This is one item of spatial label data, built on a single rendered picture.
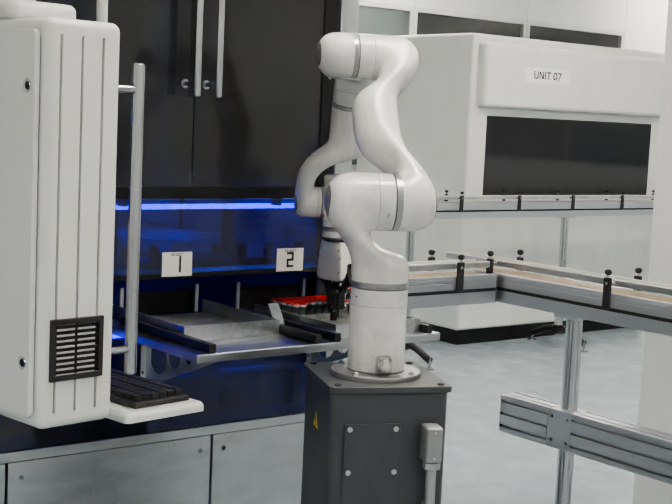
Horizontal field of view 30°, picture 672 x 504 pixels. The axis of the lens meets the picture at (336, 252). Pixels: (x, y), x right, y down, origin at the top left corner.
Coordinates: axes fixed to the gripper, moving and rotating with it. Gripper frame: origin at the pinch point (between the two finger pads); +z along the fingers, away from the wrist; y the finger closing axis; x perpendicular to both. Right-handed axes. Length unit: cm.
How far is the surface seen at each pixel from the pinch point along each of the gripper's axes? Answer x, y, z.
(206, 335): -42.4, 7.7, 4.8
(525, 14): 553, -480, -137
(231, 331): -35.7, 7.7, 4.3
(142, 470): -43, -18, 43
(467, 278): 74, -30, 1
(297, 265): 1.0, -18.3, -6.6
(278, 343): -29.3, 17.5, 5.9
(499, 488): 151, -86, 94
